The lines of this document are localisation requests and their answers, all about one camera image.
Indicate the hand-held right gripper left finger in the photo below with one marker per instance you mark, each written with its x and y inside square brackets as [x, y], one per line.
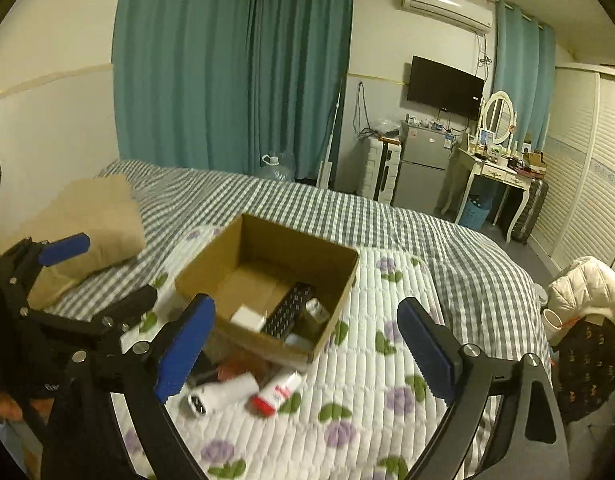
[183, 347]

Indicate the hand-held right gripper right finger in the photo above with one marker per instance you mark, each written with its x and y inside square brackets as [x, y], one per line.
[427, 355]

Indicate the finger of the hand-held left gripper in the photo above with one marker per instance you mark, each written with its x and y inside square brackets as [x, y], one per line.
[132, 302]
[64, 250]

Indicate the person's left hand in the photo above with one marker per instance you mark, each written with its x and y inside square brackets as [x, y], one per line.
[4, 406]

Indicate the tan folded cloth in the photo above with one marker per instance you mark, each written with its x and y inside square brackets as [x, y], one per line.
[87, 220]

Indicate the red small item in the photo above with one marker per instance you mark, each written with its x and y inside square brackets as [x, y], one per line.
[235, 370]

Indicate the white charger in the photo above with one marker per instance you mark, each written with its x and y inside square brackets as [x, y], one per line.
[227, 392]

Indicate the small white box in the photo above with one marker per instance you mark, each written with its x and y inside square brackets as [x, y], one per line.
[248, 319]

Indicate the red and white tube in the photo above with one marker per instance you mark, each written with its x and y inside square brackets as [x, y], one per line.
[277, 391]

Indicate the black remote control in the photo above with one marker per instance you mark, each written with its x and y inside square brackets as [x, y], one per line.
[287, 310]

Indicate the pale small packet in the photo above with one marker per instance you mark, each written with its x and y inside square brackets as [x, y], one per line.
[298, 341]

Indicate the small round jar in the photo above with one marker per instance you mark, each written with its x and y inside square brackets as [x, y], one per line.
[317, 310]

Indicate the paper cup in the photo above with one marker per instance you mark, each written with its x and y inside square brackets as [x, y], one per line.
[553, 322]

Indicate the blue waste bin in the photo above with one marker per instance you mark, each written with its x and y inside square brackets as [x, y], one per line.
[475, 215]

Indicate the dark printed cloth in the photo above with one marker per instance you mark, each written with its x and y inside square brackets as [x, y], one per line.
[592, 370]

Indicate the white puffer jacket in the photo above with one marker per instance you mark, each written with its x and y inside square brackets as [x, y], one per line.
[587, 285]

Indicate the grey suitcase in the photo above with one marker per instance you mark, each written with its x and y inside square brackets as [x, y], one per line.
[532, 210]

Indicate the bed with checked sheet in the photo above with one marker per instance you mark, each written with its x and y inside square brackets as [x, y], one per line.
[287, 200]

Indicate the grey fridge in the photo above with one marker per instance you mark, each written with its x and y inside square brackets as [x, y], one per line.
[422, 165]

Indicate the white suitcase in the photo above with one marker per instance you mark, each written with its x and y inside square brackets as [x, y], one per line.
[380, 170]

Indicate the white dressing table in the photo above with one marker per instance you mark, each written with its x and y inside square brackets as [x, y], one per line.
[502, 175]

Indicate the clear water jug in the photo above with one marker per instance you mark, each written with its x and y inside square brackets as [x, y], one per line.
[277, 169]

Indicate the teal curtain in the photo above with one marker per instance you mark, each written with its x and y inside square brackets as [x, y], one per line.
[177, 70]
[302, 75]
[522, 75]

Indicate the small cardboard box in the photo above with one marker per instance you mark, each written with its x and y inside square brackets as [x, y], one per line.
[536, 160]

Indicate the white louvred wardrobe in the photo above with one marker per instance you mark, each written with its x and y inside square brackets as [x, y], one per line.
[582, 170]

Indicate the white oval vanity mirror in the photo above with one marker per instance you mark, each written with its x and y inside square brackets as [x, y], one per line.
[498, 116]

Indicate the white air conditioner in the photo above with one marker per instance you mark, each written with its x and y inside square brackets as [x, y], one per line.
[445, 7]

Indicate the black wall television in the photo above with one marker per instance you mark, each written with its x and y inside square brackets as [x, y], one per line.
[445, 87]

